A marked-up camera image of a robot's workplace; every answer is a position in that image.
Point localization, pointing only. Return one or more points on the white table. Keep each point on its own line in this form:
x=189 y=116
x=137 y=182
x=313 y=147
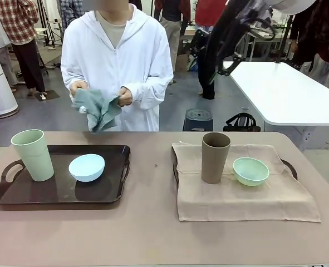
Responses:
x=286 y=94

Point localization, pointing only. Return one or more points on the light blue bowl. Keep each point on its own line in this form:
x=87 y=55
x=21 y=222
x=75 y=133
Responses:
x=87 y=172

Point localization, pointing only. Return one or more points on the bystander in red top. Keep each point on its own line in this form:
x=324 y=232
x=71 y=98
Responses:
x=208 y=83

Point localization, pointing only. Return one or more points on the black bag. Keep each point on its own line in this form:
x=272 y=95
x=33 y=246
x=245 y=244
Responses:
x=240 y=125

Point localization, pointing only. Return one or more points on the dark brown serving tray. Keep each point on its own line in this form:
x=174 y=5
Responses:
x=175 y=171
x=55 y=194

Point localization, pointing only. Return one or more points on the teal cloth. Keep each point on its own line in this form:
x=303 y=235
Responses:
x=103 y=111

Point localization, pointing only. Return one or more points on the bystander in red plaid shirt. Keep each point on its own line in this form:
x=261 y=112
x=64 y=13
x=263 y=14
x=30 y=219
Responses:
x=16 y=22

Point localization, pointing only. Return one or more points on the mint green bowl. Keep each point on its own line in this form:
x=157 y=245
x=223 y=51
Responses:
x=250 y=179

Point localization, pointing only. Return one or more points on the person's right hand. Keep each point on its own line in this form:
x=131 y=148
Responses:
x=79 y=86

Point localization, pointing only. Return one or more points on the person's left forearm white sleeve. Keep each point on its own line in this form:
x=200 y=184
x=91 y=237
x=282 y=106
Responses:
x=150 y=93

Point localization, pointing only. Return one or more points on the bystander in dark clothes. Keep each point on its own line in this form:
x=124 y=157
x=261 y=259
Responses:
x=320 y=33

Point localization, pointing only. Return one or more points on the bystander in khaki trousers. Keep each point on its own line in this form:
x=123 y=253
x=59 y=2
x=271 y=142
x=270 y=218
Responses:
x=171 y=33

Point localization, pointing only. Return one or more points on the dark grey plastic stool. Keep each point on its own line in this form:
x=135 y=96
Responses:
x=197 y=119

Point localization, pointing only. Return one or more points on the tall brown cup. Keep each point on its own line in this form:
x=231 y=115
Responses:
x=215 y=164

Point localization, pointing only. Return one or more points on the white air purifier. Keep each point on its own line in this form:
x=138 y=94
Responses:
x=0 y=91

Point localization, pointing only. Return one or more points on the person's left hand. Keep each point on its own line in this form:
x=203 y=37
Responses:
x=126 y=97

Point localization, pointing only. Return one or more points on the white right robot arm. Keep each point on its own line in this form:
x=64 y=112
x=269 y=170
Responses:
x=292 y=5

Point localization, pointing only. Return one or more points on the black stand base plate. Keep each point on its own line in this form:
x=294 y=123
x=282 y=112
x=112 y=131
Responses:
x=50 y=95

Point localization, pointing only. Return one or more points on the bystander in blue plaid shirt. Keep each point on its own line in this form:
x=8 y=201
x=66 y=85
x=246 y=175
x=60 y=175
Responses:
x=69 y=8

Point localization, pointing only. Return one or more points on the tall light green cup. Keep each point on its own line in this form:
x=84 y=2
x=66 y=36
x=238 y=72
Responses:
x=36 y=161

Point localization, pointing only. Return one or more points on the cardboard box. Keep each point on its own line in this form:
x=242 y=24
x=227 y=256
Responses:
x=182 y=62

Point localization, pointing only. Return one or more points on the beige cloth mat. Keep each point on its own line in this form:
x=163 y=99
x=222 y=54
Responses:
x=236 y=203

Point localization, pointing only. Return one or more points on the person in white hooded jacket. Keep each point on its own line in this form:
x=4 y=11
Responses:
x=130 y=55

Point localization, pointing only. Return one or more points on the person's right forearm white sleeve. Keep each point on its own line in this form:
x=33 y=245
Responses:
x=69 y=79

